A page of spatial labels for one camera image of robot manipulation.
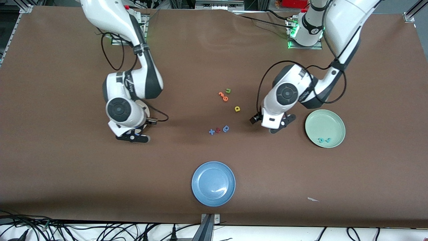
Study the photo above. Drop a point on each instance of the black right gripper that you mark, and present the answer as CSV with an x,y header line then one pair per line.
x,y
150,120

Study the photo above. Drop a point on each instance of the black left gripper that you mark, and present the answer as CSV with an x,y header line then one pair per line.
x,y
257,118

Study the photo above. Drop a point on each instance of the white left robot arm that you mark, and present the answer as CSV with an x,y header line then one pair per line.
x,y
347,16

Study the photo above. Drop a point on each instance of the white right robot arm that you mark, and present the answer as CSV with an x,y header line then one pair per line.
x,y
110,16

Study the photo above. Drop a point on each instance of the beige round plate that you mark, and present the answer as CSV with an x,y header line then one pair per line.
x,y
146,110

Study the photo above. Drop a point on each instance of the blue foam letter a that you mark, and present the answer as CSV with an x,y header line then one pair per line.
x,y
226,129

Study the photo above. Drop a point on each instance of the green round plate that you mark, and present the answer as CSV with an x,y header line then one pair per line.
x,y
325,124

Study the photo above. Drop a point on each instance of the brown table cover sheet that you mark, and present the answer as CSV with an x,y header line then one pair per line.
x,y
214,60

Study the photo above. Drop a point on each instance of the blue round plate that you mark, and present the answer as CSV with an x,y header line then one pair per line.
x,y
213,183

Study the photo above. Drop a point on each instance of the white paper scrap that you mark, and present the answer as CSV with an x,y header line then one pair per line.
x,y
312,199

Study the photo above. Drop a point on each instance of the red box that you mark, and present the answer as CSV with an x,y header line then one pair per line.
x,y
294,3

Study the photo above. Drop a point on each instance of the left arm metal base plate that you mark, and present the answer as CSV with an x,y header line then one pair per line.
x,y
318,47

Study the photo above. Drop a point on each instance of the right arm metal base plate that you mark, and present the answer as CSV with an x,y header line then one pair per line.
x,y
144,20

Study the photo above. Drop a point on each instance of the grey metal bracket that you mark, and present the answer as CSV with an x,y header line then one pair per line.
x,y
215,219

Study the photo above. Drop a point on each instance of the aluminium frame rack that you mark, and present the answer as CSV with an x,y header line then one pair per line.
x,y
217,4

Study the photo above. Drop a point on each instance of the black aluminium post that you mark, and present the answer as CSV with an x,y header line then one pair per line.
x,y
205,232

